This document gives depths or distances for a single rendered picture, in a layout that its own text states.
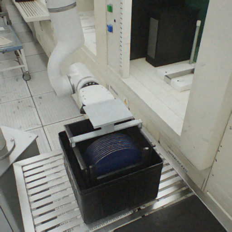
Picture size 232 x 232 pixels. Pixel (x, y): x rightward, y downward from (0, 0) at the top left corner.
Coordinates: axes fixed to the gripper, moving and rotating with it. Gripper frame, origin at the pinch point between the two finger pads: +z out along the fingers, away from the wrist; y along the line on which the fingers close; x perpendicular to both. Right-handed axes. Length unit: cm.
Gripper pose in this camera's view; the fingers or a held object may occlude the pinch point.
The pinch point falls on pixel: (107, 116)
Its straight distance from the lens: 72.1
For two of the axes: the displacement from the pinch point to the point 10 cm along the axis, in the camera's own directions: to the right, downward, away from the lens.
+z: 4.0, 5.5, -7.3
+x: 0.1, -8.0, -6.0
